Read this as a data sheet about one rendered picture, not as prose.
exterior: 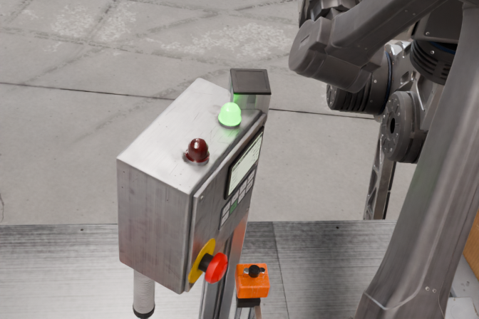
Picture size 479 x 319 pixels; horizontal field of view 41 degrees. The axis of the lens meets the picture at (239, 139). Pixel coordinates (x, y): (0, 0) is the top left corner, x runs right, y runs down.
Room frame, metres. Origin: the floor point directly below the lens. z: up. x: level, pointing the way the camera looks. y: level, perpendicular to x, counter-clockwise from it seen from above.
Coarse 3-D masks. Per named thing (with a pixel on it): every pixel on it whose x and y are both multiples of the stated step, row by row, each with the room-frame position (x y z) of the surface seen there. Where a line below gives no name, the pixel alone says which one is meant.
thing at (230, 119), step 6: (222, 108) 0.54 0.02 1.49; (228, 108) 0.54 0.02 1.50; (234, 108) 0.54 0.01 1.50; (222, 114) 0.54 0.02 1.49; (228, 114) 0.54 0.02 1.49; (234, 114) 0.54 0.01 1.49; (222, 120) 0.54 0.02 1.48; (228, 120) 0.53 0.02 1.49; (234, 120) 0.54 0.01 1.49; (240, 120) 0.54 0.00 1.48; (222, 126) 0.53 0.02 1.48; (228, 126) 0.53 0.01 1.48; (234, 126) 0.53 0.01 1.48
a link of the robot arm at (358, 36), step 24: (384, 0) 0.67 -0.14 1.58; (408, 0) 0.64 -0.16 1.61; (432, 0) 0.64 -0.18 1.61; (312, 24) 0.76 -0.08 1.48; (336, 24) 0.74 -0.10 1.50; (360, 24) 0.69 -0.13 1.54; (384, 24) 0.67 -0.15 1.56; (408, 24) 0.67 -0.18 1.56; (312, 48) 0.73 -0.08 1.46; (336, 48) 0.71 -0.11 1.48; (360, 48) 0.70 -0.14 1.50; (384, 48) 0.75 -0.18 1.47; (312, 72) 0.72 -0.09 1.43; (360, 72) 0.73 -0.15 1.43
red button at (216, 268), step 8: (208, 256) 0.46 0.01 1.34; (216, 256) 0.45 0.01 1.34; (224, 256) 0.46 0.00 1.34; (200, 264) 0.45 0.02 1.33; (208, 264) 0.45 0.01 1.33; (216, 264) 0.44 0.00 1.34; (224, 264) 0.45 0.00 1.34; (208, 272) 0.43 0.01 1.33; (216, 272) 0.44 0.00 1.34; (224, 272) 0.45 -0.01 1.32; (208, 280) 0.43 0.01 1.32; (216, 280) 0.43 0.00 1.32
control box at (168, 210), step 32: (192, 96) 0.58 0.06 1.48; (224, 96) 0.59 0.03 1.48; (160, 128) 0.52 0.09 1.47; (192, 128) 0.52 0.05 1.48; (224, 128) 0.53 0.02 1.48; (256, 128) 0.55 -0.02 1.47; (128, 160) 0.46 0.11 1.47; (160, 160) 0.47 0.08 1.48; (224, 160) 0.49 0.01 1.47; (128, 192) 0.46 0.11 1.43; (160, 192) 0.44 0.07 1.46; (192, 192) 0.43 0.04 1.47; (224, 192) 0.49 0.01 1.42; (128, 224) 0.46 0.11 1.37; (160, 224) 0.44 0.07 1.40; (192, 224) 0.43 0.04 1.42; (224, 224) 0.50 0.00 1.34; (128, 256) 0.46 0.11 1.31; (160, 256) 0.44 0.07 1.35; (192, 256) 0.43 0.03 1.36
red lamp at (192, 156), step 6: (198, 138) 0.49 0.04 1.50; (192, 144) 0.48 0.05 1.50; (198, 144) 0.48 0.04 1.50; (204, 144) 0.48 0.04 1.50; (186, 150) 0.48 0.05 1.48; (192, 150) 0.47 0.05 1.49; (198, 150) 0.47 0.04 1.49; (204, 150) 0.47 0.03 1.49; (186, 156) 0.48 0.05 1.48; (192, 156) 0.47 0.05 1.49; (198, 156) 0.47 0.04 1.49; (204, 156) 0.47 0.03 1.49; (192, 162) 0.47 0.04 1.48; (198, 162) 0.47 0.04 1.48; (204, 162) 0.47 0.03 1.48
